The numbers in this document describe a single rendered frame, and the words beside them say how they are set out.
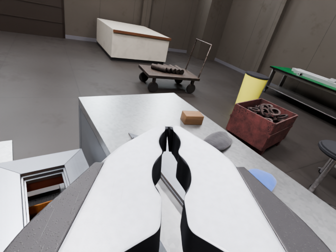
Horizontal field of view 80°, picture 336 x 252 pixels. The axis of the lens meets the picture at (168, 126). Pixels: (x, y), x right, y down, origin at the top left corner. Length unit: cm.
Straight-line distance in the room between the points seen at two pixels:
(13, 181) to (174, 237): 64
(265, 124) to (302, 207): 221
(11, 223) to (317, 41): 724
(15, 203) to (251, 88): 423
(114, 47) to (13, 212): 550
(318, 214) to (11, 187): 105
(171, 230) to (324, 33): 700
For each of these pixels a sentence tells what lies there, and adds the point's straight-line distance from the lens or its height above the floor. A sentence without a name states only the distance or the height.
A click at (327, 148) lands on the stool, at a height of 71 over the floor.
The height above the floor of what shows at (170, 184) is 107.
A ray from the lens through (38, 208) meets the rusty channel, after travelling 106.
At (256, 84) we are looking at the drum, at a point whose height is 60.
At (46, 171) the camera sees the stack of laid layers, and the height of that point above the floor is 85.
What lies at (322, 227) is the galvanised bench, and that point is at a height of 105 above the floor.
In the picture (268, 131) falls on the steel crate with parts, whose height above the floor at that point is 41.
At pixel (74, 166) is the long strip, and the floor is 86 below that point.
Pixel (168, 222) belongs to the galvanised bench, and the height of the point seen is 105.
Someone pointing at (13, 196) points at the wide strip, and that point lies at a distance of 91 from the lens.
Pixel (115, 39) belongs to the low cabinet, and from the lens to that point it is 603.
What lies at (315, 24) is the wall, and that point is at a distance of 745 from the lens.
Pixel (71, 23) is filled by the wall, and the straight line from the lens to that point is 820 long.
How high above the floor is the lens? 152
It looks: 29 degrees down
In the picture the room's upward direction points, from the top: 13 degrees clockwise
